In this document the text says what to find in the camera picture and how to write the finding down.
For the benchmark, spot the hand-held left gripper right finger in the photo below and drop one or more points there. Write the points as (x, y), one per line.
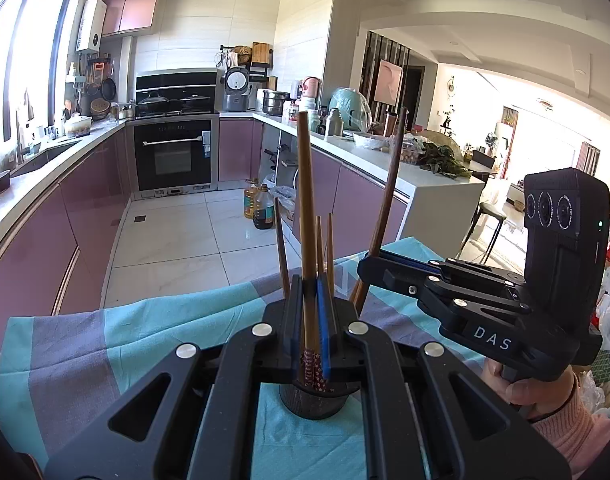
(326, 340)

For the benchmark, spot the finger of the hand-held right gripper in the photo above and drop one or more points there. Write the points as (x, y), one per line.
(400, 280)
(410, 261)

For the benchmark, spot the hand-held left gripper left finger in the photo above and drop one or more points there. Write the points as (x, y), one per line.
(295, 330)

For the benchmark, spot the black mesh utensil holder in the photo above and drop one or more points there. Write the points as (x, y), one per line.
(310, 405)

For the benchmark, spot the wooden chopstick red patterned end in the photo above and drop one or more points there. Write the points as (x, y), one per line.
(390, 185)
(330, 250)
(282, 260)
(305, 200)

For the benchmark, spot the person's right forearm pink sleeve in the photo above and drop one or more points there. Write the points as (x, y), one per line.
(580, 435)

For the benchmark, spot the person's right hand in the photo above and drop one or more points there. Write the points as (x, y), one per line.
(535, 395)

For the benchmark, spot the pink base cabinets white counter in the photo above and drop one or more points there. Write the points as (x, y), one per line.
(435, 205)

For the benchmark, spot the black bar stool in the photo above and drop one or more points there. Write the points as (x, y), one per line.
(485, 212)

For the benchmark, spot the leafy green vegetables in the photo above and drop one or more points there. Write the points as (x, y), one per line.
(442, 162)

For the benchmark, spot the dark cooking oil bottle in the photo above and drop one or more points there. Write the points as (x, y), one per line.
(264, 210)

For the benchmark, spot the white bowl with plastic wrap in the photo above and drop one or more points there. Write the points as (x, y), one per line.
(370, 141)

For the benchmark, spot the yellow cooking oil bottle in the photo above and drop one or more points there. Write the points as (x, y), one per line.
(251, 200)

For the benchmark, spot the steel thermos flask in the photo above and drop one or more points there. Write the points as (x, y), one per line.
(335, 122)

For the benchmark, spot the teal and grey striped tablecloth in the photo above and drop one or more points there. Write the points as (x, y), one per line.
(135, 350)

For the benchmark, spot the green appliance under plastic cover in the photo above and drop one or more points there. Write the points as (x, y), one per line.
(352, 107)

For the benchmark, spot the pink electric kettle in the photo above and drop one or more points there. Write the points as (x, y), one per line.
(311, 87)

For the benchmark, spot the stainless steel stock pot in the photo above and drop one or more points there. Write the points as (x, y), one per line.
(275, 103)

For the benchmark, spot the black built-in oven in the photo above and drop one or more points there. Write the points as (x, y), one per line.
(172, 160)

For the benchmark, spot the grey rice cooker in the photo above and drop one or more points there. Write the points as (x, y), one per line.
(236, 89)

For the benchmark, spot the black wok with lid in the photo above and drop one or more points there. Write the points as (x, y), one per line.
(152, 104)
(195, 102)

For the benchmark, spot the pink base cabinets with sink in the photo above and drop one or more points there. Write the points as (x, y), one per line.
(60, 220)

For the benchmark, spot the black range hood panel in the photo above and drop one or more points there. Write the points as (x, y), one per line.
(177, 80)

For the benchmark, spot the white casserole pot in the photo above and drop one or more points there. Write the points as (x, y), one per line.
(78, 126)

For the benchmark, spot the hanging black frying pan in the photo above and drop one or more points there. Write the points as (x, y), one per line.
(109, 88)

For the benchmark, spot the dark red container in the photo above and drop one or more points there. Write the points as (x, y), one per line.
(0, 182)

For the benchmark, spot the metal sink faucet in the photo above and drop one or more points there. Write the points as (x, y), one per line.
(21, 140)

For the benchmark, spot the large kitchen window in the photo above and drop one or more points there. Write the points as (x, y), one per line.
(35, 50)

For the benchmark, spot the round wall clock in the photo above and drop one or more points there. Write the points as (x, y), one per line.
(451, 86)

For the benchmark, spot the pink wall painting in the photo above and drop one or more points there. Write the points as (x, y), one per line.
(389, 80)

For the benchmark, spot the black wall rack with boards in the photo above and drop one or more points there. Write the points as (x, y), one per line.
(250, 60)

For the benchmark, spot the pink upper wall cabinet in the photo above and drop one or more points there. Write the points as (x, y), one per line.
(132, 7)

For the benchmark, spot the white wall water heater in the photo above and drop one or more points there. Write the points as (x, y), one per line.
(91, 25)

